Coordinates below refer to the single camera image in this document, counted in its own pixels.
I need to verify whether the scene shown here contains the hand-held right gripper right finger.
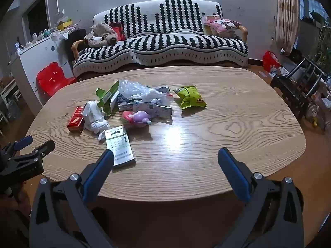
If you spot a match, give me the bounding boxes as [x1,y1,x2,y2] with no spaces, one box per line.
[218,147,304,248]

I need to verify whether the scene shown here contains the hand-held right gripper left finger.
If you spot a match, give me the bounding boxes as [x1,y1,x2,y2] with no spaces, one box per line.
[29,149,115,248]

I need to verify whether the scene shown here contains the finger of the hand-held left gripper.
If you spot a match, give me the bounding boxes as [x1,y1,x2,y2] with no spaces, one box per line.
[2,135,34,158]
[19,139,55,162]

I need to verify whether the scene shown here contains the green white carton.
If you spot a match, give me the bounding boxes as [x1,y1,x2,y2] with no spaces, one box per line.
[96,81,122,117]

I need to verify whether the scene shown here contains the green snack packet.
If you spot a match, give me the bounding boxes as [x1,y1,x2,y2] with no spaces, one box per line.
[173,86,207,110]

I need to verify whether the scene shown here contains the white green flat box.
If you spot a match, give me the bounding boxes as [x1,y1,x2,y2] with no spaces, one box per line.
[105,126,137,167]

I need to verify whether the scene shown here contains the red small box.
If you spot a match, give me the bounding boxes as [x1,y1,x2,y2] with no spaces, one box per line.
[67,106,87,133]

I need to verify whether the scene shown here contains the white rack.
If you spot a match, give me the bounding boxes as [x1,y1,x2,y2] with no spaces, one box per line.
[0,77,21,124]

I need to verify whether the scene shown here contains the red plastic bear chair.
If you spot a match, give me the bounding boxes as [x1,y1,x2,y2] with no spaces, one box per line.
[36,62,77,97]

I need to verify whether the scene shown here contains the pink purple toy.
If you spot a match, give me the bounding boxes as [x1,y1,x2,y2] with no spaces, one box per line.
[122,111,152,128]

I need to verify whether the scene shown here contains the blue white crumpled wrapper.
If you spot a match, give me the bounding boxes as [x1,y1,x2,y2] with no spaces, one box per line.
[118,93,136,112]

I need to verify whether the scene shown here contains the white cabinet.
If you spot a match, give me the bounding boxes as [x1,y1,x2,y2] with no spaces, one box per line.
[10,30,75,109]

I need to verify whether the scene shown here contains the white dotted flat packet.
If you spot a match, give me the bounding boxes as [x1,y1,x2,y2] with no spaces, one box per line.
[133,101,173,118]

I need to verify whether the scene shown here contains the clear plastic bag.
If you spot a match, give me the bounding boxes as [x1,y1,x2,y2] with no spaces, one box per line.
[118,80,174,107]

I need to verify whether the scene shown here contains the row of small bottles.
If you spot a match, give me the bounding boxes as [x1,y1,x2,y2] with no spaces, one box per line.
[16,27,65,55]

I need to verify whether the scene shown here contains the pile of toys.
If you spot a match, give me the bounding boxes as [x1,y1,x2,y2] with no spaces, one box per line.
[305,80,331,132]

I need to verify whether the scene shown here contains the papers on floor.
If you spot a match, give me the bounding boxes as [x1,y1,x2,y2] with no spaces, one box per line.
[259,67,289,78]

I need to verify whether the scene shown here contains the dark side cabinet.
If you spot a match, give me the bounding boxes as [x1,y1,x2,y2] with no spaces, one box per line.
[63,28,87,65]

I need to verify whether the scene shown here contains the yellow box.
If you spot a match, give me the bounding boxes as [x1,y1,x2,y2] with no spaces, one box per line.
[57,19,72,31]

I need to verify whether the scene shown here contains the brown plush toy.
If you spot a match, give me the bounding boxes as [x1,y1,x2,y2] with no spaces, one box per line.
[83,22,118,48]

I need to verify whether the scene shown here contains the red cushion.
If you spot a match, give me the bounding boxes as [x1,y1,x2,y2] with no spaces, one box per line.
[109,23,126,42]

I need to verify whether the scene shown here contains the black white striped sofa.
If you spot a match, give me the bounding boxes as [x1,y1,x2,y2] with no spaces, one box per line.
[71,0,249,78]

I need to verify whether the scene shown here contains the pink cartoon pillow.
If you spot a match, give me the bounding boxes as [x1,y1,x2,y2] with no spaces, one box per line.
[209,18,241,35]

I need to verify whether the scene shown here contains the white printed pillow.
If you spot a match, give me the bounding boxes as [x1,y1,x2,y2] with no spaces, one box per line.
[201,14,220,35]

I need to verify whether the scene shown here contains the green potted plant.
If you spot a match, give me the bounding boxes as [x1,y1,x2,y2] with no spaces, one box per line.
[309,10,331,75]

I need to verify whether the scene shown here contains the beige checked curtain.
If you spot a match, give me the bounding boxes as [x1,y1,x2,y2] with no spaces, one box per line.
[275,0,299,56]

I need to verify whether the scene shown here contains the window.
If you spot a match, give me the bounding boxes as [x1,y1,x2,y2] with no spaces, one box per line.
[297,0,331,29]

